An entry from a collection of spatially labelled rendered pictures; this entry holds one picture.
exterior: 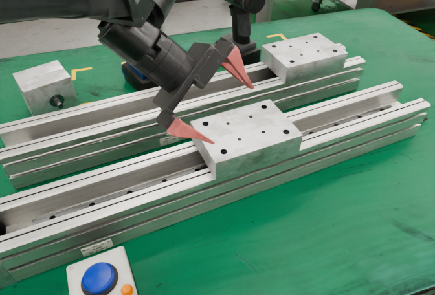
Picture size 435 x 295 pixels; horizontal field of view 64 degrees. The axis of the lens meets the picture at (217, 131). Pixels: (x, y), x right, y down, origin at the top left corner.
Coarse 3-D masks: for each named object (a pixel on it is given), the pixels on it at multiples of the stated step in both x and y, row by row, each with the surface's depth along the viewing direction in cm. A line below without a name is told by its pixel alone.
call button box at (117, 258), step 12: (108, 252) 49; (120, 252) 49; (72, 264) 48; (84, 264) 48; (120, 264) 48; (72, 276) 46; (120, 276) 46; (132, 276) 48; (72, 288) 45; (84, 288) 45; (120, 288) 45
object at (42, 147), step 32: (256, 64) 82; (352, 64) 82; (128, 96) 72; (192, 96) 78; (224, 96) 72; (256, 96) 77; (288, 96) 80; (320, 96) 85; (0, 128) 65; (32, 128) 66; (64, 128) 69; (96, 128) 65; (128, 128) 67; (160, 128) 70; (0, 160) 60; (32, 160) 62; (64, 160) 66; (96, 160) 68
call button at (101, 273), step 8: (96, 264) 46; (104, 264) 46; (88, 272) 45; (96, 272) 45; (104, 272) 45; (112, 272) 45; (88, 280) 45; (96, 280) 45; (104, 280) 45; (112, 280) 45; (88, 288) 44; (96, 288) 44; (104, 288) 44
